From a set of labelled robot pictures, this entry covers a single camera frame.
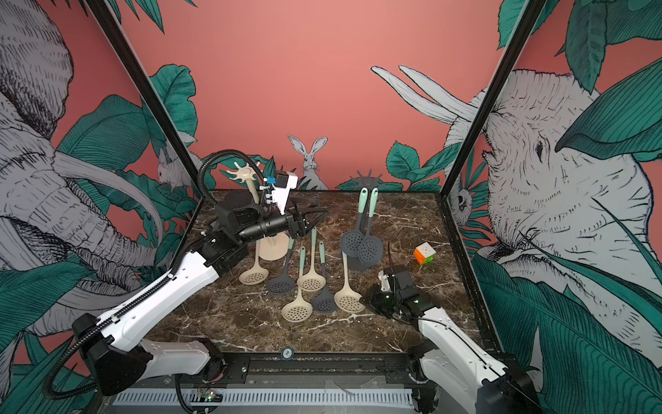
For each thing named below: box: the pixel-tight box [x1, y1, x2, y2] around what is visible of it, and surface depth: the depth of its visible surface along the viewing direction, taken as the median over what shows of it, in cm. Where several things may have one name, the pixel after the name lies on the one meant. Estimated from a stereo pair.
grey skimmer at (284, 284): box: [265, 237, 297, 295], surface depth 92 cm
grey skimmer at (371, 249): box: [357, 187, 384, 268], surface depth 87 cm
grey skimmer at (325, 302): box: [311, 240, 337, 314], surface depth 90 cm
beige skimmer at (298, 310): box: [281, 245, 313, 323], surface depth 86 cm
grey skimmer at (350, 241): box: [339, 186, 369, 258], surface depth 89 cm
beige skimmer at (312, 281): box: [296, 225, 327, 293], surface depth 94 cm
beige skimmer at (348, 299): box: [334, 250, 366, 314], surface depth 83 cm
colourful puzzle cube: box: [413, 241, 438, 265], surface depth 97 cm
